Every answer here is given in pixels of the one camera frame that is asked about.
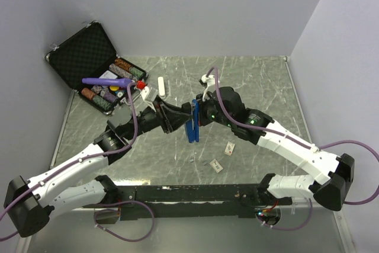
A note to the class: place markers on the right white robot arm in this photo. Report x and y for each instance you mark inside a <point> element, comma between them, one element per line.
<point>327,178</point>

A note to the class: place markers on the white stapler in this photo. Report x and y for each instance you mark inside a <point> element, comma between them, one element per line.
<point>161,87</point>

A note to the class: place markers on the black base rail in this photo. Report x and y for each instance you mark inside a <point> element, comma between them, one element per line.
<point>240,200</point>

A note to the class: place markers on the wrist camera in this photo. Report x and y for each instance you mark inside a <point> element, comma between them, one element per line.
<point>209,84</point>
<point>148,93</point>

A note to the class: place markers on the staple box with red label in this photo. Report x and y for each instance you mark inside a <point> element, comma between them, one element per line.
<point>229,148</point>

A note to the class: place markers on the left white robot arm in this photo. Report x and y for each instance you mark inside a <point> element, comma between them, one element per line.
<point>31,203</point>

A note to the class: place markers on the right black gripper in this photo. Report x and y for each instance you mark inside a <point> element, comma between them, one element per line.
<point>202,121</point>

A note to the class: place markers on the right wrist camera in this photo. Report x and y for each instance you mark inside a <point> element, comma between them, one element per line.
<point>209,84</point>

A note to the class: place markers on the blue stapler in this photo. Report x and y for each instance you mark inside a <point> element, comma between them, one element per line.
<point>192,126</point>

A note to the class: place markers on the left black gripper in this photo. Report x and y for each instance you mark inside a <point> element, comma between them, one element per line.
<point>170,117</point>

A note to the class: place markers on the black poker chip case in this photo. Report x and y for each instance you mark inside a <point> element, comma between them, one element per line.
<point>89,53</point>

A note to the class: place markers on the small white staple box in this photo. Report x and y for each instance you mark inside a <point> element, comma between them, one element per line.
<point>216,166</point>

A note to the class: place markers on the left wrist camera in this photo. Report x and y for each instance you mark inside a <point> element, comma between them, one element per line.
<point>148,93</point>

